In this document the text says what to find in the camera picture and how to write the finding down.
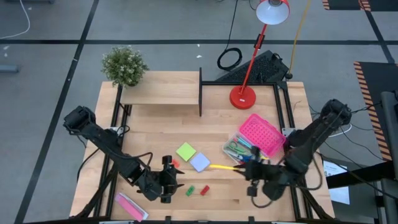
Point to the red eraser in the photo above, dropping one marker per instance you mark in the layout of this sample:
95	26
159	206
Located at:
204	190

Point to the black mat striped edge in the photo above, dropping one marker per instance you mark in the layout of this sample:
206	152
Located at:
377	93

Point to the pink card in clear sleeve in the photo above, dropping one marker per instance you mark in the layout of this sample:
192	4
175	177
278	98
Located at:
131	207

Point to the clear pencil box pink lid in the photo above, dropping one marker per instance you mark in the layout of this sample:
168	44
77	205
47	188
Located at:
261	133

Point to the teal pen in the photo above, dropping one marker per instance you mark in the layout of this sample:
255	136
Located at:
244	142
241	146

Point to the wooden shelf black legs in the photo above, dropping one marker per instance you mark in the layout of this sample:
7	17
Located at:
161	88

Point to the purple sticky note pad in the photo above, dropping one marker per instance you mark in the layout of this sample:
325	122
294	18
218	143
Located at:
200	162

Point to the potted green plant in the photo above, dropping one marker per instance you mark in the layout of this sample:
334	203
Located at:
124	66

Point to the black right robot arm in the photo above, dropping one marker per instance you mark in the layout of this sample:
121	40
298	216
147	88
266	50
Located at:
311	137

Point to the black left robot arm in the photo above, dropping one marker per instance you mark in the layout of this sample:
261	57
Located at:
102	137

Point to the black perforated computer case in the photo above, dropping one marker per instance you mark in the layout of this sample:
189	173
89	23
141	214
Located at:
258	68

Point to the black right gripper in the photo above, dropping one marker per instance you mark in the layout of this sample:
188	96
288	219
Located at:
267	174

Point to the yellow highlighter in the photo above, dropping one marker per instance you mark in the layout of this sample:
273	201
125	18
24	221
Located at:
222	167

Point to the green eraser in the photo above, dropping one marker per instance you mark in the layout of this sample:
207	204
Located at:
190	190

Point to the red desk lamp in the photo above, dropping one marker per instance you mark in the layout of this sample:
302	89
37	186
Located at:
245	93

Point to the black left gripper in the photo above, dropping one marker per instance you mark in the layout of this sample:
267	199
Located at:
161	183

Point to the green sticky note pad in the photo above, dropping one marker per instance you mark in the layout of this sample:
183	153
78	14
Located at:
186	152

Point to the white paper sheet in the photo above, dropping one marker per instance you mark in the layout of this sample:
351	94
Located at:
337	183

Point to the grey metal post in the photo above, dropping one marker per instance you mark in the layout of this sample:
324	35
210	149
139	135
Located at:
390	149

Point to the small orange eraser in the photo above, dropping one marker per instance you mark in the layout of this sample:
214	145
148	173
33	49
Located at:
176	163

